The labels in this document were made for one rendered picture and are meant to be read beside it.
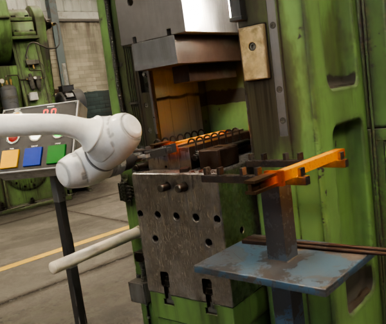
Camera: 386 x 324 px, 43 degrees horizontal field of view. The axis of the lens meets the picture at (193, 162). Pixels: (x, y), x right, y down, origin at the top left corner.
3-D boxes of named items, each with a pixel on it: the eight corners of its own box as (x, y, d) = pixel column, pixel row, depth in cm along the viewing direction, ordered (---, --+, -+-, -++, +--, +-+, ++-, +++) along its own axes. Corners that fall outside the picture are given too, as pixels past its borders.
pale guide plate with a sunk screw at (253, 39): (267, 78, 157) (262, 23, 154) (244, 81, 162) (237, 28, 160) (271, 77, 158) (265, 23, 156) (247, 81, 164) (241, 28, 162)
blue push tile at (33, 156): (39, 164, 186) (41, 146, 189) (22, 166, 188) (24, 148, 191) (42, 166, 188) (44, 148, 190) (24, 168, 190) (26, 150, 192)
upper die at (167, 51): (177, 63, 163) (174, 34, 161) (134, 71, 175) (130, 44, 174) (246, 60, 195) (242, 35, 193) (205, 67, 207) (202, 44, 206)
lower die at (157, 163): (191, 169, 167) (188, 144, 166) (148, 170, 180) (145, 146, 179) (255, 148, 200) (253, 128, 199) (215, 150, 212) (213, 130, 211)
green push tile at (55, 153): (63, 162, 184) (65, 143, 186) (45, 164, 186) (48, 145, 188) (65, 164, 185) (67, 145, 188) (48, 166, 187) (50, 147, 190)
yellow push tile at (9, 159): (16, 166, 189) (18, 149, 191) (-1, 168, 191) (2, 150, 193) (18, 168, 190) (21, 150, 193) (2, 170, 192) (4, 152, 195)
